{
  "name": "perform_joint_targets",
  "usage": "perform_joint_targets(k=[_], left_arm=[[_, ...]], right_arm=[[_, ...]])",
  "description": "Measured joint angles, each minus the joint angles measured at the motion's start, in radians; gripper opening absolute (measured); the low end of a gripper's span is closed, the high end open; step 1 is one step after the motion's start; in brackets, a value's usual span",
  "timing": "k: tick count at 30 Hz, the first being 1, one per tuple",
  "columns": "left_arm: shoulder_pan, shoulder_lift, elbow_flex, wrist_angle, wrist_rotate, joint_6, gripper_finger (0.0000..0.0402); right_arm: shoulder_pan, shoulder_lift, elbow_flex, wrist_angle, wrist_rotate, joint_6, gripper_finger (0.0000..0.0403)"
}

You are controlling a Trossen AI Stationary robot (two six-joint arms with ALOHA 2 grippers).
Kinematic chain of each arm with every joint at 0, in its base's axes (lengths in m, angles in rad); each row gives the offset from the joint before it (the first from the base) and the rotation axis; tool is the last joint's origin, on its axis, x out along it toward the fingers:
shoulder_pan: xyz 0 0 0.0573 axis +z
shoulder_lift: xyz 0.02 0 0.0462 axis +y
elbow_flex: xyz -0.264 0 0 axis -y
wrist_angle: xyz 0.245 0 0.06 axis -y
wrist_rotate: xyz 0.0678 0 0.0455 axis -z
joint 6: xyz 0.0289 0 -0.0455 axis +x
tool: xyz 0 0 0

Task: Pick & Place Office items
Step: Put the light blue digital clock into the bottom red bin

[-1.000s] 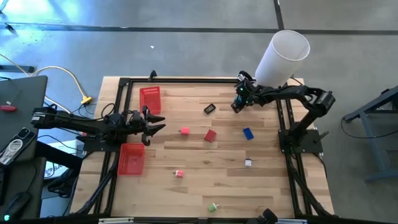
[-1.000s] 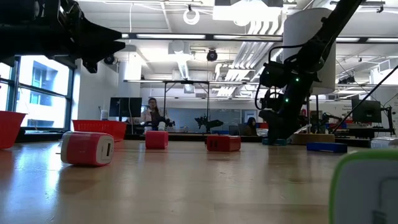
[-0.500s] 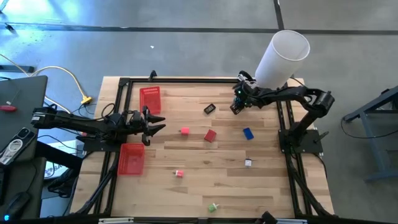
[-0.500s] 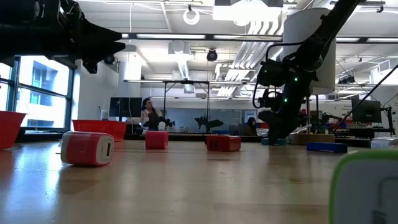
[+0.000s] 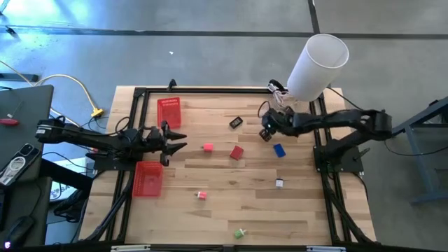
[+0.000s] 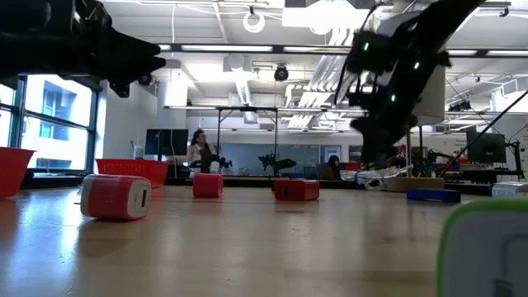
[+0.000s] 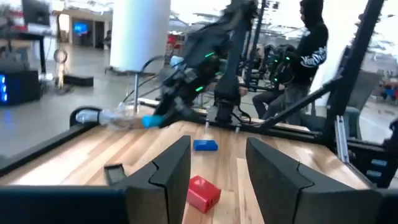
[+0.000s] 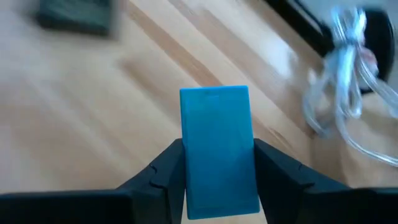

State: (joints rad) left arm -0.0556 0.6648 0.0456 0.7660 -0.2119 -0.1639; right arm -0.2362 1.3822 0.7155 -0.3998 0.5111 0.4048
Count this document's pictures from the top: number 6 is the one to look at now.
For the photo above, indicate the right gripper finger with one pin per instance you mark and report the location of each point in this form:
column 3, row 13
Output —
column 394, row 144
column 373, row 148

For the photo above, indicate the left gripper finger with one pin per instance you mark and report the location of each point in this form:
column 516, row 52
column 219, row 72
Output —
column 128, row 47
column 132, row 68

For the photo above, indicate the blue power bank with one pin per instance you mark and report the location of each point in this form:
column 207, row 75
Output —
column 433, row 195

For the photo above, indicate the red cube wall charger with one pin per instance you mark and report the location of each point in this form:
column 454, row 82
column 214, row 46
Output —
column 296, row 190

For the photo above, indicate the red and white wall charger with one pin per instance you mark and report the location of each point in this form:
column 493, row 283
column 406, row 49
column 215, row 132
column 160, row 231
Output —
column 115, row 198

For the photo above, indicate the pink cube wall charger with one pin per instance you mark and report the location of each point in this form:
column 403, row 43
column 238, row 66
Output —
column 208, row 185

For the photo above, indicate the black lab robot arm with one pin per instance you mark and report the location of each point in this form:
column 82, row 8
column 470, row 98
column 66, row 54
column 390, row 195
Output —
column 280, row 163

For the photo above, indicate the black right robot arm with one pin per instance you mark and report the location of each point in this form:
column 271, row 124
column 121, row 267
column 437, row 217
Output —
column 437, row 24

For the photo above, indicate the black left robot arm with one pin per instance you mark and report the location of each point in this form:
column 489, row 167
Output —
column 24, row 37

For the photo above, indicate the black ceiling spotlight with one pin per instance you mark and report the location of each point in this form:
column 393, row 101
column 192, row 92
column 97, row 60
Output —
column 145, row 79
column 281, row 73

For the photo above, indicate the person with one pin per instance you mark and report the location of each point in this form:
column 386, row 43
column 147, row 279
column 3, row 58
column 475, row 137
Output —
column 201, row 152
column 332, row 169

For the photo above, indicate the round wooden lamp base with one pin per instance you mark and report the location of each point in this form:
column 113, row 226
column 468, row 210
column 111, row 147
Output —
column 416, row 184

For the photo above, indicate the white cylindrical lamp shade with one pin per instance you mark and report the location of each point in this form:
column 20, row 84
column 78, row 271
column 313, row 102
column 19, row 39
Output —
column 433, row 95

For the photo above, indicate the large glass window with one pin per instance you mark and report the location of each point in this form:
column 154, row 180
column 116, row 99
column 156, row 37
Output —
column 57, row 107

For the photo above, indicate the black computer monitor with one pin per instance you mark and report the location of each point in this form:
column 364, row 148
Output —
column 486, row 147
column 165, row 142

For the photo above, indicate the red plastic mesh basket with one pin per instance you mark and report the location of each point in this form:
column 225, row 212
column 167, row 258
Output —
column 12, row 171
column 132, row 171

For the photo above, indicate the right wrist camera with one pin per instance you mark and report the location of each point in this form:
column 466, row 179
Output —
column 359, row 100

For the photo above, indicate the black metal frame rig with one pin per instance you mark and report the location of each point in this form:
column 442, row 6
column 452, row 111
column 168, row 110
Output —
column 247, row 109

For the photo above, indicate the black aluminium table frame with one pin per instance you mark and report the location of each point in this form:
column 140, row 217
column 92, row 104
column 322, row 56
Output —
column 247, row 181

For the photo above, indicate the green and white wall charger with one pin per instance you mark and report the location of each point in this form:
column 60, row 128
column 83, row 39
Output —
column 482, row 251

